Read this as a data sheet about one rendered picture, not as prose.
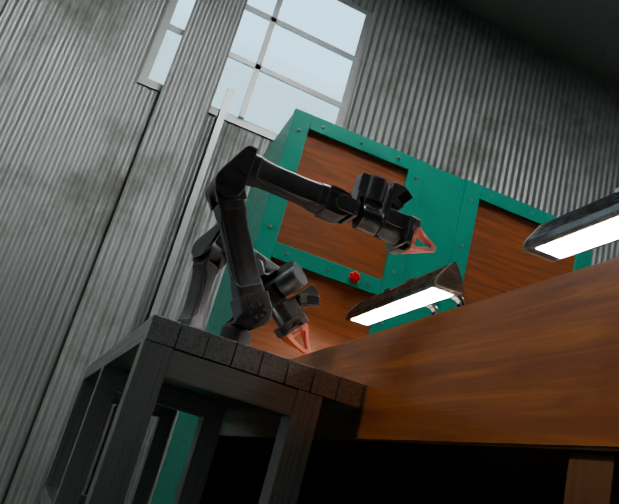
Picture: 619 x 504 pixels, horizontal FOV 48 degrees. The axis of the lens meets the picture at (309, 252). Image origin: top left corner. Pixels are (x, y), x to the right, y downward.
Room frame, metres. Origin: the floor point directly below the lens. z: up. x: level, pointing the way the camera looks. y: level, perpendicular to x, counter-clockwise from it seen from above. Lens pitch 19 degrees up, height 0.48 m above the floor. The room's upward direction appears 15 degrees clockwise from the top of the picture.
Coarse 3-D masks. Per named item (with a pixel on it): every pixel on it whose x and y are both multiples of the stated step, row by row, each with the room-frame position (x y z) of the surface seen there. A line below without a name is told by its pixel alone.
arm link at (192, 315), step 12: (216, 252) 1.93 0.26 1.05; (204, 264) 1.91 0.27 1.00; (216, 264) 1.95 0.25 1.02; (192, 276) 1.94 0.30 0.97; (204, 276) 1.92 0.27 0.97; (192, 288) 1.93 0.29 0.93; (204, 288) 1.92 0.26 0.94; (192, 300) 1.92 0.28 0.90; (204, 300) 1.93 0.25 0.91; (192, 312) 1.91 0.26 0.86; (204, 312) 1.94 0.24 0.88; (192, 324) 1.91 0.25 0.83
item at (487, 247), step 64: (320, 128) 2.34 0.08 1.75; (256, 192) 2.64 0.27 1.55; (448, 192) 2.49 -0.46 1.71; (320, 256) 2.39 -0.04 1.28; (384, 256) 2.45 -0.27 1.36; (448, 256) 2.50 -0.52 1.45; (512, 256) 2.57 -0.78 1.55; (576, 256) 2.64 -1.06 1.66; (320, 320) 2.40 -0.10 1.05; (384, 320) 2.45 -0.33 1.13
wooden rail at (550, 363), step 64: (448, 320) 0.92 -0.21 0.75; (512, 320) 0.77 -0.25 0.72; (576, 320) 0.66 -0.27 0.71; (384, 384) 1.08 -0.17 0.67; (448, 384) 0.88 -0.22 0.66; (512, 384) 0.75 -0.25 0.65; (576, 384) 0.65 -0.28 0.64; (320, 448) 1.54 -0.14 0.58; (384, 448) 1.14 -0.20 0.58; (448, 448) 0.90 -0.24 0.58; (512, 448) 0.75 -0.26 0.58; (576, 448) 0.64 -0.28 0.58
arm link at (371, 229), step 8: (360, 200) 1.43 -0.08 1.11; (368, 200) 1.42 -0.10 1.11; (360, 208) 1.43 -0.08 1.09; (368, 208) 1.42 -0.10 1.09; (376, 208) 1.45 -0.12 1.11; (360, 216) 1.42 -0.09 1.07; (368, 216) 1.42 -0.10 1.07; (376, 216) 1.42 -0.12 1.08; (352, 224) 1.45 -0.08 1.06; (360, 224) 1.42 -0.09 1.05; (368, 224) 1.42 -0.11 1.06; (376, 224) 1.42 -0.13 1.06; (368, 232) 1.44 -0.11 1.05; (376, 232) 1.44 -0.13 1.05
